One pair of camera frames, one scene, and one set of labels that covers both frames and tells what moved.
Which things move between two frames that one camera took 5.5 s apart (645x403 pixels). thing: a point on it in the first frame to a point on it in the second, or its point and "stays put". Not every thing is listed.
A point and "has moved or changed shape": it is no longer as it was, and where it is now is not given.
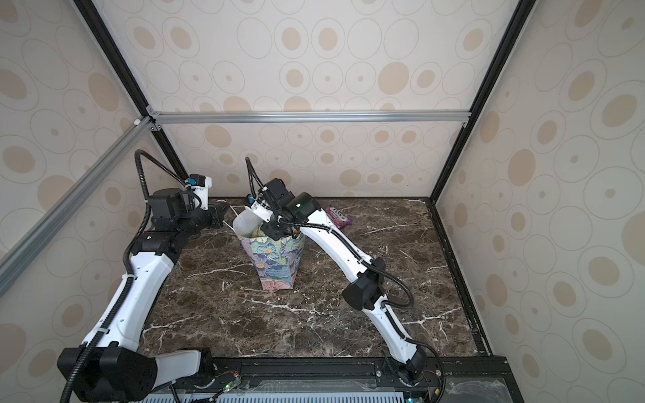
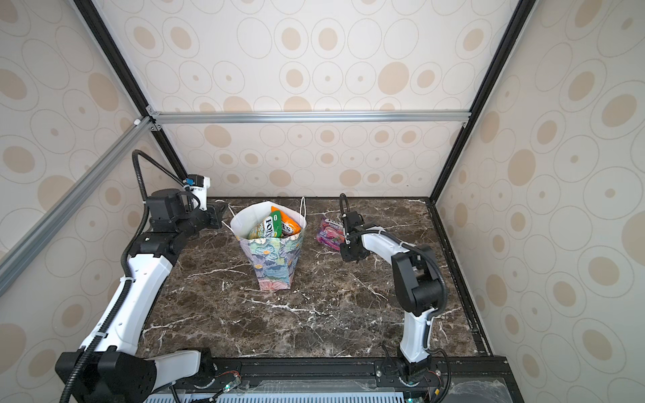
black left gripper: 218,211 stays put
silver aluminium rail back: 304,116 stays put
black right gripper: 272,232 to 347,257
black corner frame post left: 132,78 stays put
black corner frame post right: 508,46 stays put
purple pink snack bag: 338,217 has moved or changed shape
